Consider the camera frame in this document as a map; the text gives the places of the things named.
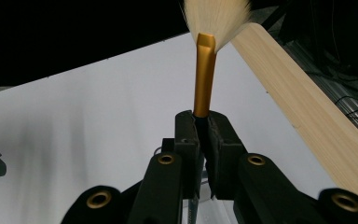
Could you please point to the fan makeup brush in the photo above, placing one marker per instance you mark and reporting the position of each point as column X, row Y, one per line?
column 204, row 77

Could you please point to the white table sheet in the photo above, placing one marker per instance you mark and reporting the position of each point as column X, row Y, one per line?
column 90, row 124

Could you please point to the aluminium frame rail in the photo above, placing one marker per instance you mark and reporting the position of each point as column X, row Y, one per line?
column 338, row 93

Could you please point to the light wooden table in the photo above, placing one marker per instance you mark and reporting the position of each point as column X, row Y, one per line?
column 307, row 109

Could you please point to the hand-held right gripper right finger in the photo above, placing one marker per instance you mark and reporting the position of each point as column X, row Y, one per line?
column 223, row 146

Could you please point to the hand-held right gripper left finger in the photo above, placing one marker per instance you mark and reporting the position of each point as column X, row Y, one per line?
column 189, row 140

